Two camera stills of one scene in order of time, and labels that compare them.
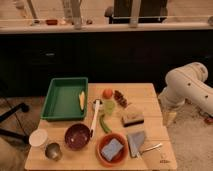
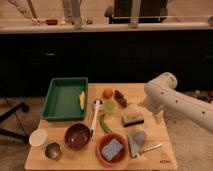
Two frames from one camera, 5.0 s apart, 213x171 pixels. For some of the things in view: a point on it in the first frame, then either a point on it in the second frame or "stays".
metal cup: [52, 151] stays
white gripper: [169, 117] -> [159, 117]
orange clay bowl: [120, 156] stays
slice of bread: [130, 119] stays
